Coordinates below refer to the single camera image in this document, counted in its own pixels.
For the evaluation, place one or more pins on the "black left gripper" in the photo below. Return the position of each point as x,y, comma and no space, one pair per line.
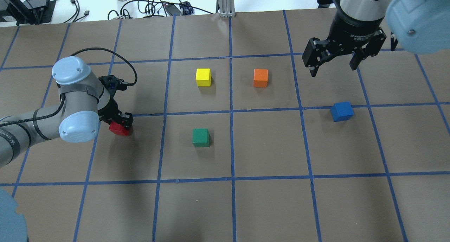
109,109

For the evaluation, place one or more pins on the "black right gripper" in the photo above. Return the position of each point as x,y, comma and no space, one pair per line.
352,32

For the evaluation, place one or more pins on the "red wooden block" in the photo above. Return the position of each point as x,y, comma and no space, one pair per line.
119,129

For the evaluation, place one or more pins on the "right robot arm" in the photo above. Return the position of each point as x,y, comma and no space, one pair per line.
419,26

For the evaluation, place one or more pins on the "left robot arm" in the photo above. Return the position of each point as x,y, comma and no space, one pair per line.
84,101

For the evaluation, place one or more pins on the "blue wooden block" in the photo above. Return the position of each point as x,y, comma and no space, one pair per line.
342,111

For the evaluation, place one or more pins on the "orange wooden block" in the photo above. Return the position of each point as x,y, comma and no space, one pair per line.
260,78

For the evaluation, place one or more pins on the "green wooden block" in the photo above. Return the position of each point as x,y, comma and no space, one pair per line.
200,137

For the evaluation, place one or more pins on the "yellow wooden block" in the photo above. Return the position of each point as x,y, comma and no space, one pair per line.
203,77

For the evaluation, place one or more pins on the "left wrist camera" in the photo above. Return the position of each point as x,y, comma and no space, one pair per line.
113,84

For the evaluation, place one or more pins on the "aluminium frame post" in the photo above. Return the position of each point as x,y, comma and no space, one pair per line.
225,8

